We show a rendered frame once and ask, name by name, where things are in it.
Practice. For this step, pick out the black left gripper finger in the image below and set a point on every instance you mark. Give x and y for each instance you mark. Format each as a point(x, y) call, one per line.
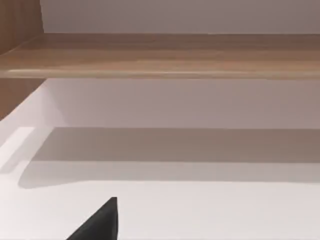
point(105, 222)

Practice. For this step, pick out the wooden open shelf unit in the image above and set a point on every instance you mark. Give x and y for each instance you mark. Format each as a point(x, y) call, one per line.
point(160, 56)

